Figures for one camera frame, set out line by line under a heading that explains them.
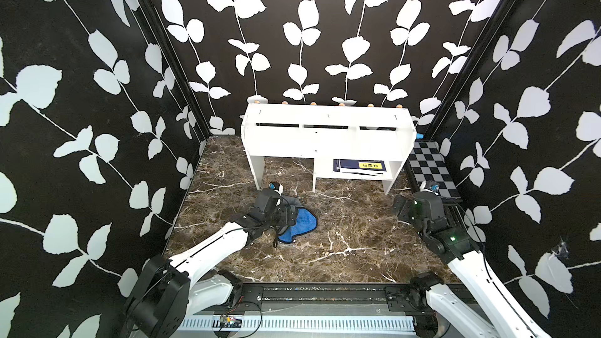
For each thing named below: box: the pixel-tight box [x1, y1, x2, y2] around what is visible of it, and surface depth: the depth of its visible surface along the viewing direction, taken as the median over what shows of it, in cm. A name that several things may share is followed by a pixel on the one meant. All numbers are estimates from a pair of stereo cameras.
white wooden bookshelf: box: [241, 103, 418, 195], surface depth 85 cm
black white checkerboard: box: [408, 140, 461, 198], surface depth 106 cm
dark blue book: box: [332, 158, 388, 175], surface depth 92 cm
